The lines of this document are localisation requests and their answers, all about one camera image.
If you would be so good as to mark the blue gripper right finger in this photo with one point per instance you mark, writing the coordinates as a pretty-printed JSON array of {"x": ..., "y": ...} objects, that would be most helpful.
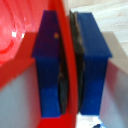
[{"x": 93, "y": 63}]

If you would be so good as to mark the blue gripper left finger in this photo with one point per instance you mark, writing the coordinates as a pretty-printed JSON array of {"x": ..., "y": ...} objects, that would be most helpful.
[{"x": 48, "y": 63}]

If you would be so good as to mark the red bowl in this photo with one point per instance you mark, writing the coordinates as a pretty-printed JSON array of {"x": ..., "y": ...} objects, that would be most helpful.
[{"x": 20, "y": 30}]

